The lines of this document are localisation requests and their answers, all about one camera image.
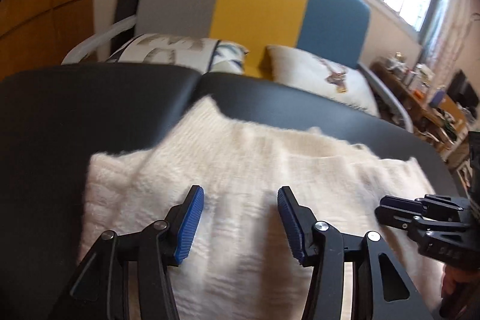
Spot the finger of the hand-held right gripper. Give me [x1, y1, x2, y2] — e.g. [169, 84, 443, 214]
[374, 205, 418, 231]
[379, 195, 426, 211]

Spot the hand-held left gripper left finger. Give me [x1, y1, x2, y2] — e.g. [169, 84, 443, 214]
[60, 185, 205, 320]

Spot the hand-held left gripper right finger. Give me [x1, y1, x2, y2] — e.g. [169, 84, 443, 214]
[277, 187, 434, 320]

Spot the cream knit sweater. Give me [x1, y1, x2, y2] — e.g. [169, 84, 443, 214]
[79, 96, 451, 320]

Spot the person's right hand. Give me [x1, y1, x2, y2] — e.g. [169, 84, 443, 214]
[440, 262, 480, 320]

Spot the wooden desk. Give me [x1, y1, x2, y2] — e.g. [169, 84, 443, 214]
[369, 61, 469, 152]

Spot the black television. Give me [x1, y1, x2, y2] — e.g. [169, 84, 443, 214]
[448, 70, 480, 111]

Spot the deer print cushion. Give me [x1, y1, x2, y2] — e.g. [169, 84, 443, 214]
[265, 44, 379, 116]

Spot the patterned beige curtain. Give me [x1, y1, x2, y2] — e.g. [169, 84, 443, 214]
[416, 0, 480, 81]

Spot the geometric print cushion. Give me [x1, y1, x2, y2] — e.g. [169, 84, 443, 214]
[107, 33, 250, 75]

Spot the wooden wardrobe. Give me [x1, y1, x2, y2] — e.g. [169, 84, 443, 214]
[0, 0, 102, 88]

